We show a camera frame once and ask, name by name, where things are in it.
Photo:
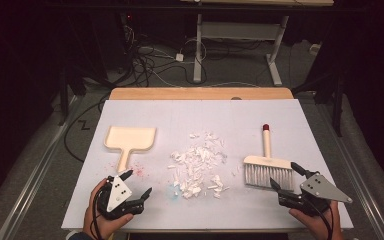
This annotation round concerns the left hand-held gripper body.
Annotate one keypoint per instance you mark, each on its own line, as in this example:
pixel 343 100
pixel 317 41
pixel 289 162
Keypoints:
pixel 118 195

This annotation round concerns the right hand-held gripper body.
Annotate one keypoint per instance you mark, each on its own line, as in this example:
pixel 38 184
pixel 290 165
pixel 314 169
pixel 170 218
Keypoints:
pixel 320 188

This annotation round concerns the cream plastic dustpan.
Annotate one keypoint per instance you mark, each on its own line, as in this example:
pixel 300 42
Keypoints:
pixel 130 138

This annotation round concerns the cream hand brush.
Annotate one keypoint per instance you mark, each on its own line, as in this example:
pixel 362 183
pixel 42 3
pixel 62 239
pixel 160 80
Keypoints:
pixel 266 143

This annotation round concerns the person's left hand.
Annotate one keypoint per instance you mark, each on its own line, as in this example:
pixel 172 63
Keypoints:
pixel 96 226

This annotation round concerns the person's right hand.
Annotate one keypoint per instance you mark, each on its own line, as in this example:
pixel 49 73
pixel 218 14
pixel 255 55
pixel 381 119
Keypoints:
pixel 320 228

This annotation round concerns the pile of white paper scraps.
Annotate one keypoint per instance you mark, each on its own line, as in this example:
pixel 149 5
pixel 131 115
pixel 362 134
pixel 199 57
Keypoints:
pixel 196 163

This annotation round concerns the black metal stand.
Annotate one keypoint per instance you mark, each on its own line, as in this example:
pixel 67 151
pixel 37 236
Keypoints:
pixel 337 110
pixel 63 100

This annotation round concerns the wooden table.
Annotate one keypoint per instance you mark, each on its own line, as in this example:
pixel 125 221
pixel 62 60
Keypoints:
pixel 180 93

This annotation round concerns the white power strip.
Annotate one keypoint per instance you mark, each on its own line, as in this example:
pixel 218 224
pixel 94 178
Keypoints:
pixel 315 48

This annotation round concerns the white power adapter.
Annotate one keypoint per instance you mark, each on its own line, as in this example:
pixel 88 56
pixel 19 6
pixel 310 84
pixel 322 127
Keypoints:
pixel 179 57

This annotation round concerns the aluminium floor rail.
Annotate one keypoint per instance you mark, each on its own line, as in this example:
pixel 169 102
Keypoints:
pixel 36 173
pixel 356 173

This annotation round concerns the white desk frame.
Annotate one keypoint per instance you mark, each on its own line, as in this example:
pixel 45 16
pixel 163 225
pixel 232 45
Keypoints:
pixel 198 50

